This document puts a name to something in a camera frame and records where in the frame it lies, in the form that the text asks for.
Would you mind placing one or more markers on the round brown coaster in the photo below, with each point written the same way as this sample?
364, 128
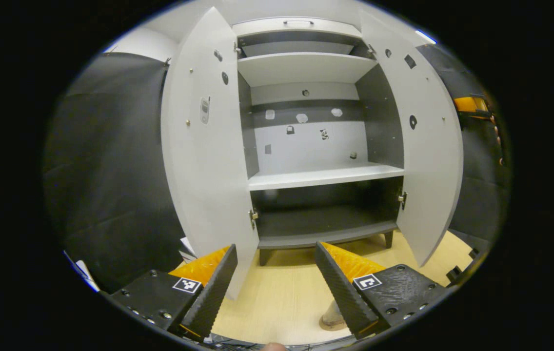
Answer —
330, 325

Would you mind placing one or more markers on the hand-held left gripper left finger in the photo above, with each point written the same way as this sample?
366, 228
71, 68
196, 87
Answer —
213, 292

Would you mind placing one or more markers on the black backdrop cloth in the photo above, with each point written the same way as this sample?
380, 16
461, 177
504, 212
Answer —
111, 170

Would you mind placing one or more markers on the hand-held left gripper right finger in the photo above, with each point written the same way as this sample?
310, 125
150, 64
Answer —
340, 287

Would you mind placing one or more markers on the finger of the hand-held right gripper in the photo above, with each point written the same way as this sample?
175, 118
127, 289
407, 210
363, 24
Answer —
469, 104

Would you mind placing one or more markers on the grey cabinet shelf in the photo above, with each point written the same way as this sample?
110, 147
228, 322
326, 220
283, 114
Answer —
326, 176
306, 68
296, 48

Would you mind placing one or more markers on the grey cabinet door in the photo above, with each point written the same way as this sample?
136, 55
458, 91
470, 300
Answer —
208, 170
428, 161

